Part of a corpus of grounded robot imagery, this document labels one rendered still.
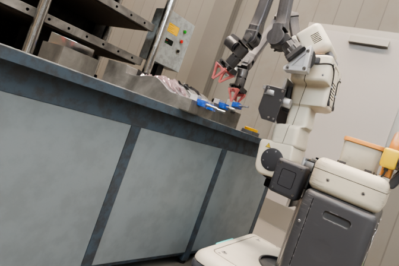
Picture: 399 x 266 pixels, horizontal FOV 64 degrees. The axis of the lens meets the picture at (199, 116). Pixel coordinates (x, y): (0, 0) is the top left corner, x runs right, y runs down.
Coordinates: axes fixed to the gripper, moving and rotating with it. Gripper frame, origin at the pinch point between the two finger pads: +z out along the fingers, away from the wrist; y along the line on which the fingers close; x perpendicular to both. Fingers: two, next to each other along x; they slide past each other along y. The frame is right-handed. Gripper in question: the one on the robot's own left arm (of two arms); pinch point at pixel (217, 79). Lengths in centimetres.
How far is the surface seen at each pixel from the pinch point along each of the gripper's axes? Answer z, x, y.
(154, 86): 19.2, -6.9, 23.7
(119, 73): 27.9, -26.2, 26.8
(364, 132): -37, 35, -200
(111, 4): 14, -89, 6
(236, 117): 11.6, 7.5, -30.6
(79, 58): 24, -16, 57
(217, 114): 14.9, 6.1, -13.8
